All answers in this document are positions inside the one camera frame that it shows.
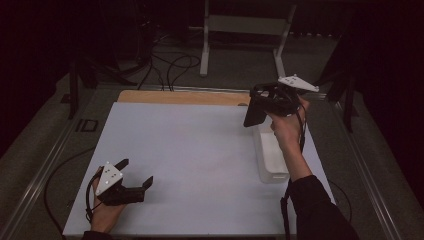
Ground black floor cable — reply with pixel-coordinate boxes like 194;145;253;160
44;146;96;236
328;179;353;224

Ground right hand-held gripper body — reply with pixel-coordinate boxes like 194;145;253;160
266;73;320;118

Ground white metal frame table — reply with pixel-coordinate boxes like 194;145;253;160
199;0;298;81

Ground white plastic bin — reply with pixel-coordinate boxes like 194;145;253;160
252;114;292;185

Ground looped black floor cables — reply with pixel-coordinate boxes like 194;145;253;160
137;52;202;92

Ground white table mat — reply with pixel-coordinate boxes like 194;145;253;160
62;101;337;237

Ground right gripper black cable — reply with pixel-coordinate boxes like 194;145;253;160
280;100;307;240

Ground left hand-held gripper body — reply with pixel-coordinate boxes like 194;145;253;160
95;161;146;207

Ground aluminium floor rail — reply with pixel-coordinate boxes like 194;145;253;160
328;99;403;240
96;84;328;101
0;89;98;240

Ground black phone case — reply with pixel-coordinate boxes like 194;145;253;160
242;95;268;128

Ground person's right hand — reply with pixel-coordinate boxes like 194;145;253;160
268;98;311;154

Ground person's left hand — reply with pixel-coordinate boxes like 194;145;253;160
89;176;128;234

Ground black rectangular floor frame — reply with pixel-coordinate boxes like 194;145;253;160
75;118;100;133

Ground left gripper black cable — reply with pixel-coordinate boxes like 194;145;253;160
84;167;104;224

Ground black metal stand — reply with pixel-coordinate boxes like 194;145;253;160
309;19;360;133
67;19;138;120

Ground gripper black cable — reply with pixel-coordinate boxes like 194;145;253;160
280;100;307;240
84;167;104;224

